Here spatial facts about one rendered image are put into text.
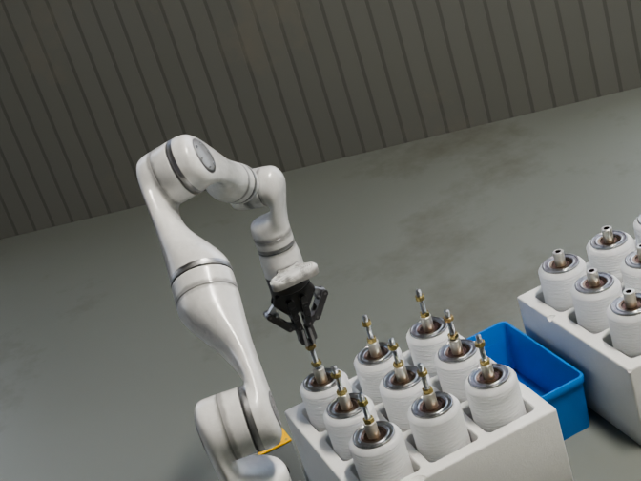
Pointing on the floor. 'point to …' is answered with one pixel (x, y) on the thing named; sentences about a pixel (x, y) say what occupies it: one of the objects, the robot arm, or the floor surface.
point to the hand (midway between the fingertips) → (306, 335)
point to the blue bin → (541, 373)
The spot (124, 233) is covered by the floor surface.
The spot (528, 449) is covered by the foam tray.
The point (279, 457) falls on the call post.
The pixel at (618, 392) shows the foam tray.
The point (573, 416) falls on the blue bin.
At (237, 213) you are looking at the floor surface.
